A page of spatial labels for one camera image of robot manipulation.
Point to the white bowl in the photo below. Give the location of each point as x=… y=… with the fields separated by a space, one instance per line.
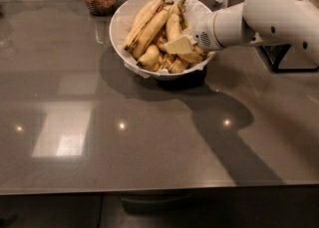
x=119 y=23

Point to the small banana middle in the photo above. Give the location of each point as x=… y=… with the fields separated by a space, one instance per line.
x=160 y=40

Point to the long banana left inner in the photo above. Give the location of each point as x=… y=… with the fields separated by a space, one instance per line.
x=150 y=31

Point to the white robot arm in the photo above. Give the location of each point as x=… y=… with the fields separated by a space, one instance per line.
x=254 y=23

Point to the small banana lower left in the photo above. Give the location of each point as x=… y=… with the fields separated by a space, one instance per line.
x=149 y=57

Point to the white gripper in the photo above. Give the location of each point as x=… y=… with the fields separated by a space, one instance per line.
x=204 y=35

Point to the long banana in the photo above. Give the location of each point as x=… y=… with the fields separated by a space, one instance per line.
x=150 y=31
x=141 y=20

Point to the small banana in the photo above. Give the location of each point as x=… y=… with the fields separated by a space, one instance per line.
x=160 y=40
x=178 y=66
x=149 y=57

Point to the small banana bottom center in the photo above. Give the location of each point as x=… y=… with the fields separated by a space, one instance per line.
x=178 y=66

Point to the long banana left outer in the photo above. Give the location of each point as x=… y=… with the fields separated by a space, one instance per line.
x=141 y=20

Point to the black wire napkin holder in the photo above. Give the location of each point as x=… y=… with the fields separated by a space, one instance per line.
x=284 y=59

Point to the large banana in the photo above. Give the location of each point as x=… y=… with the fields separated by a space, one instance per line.
x=173 y=30

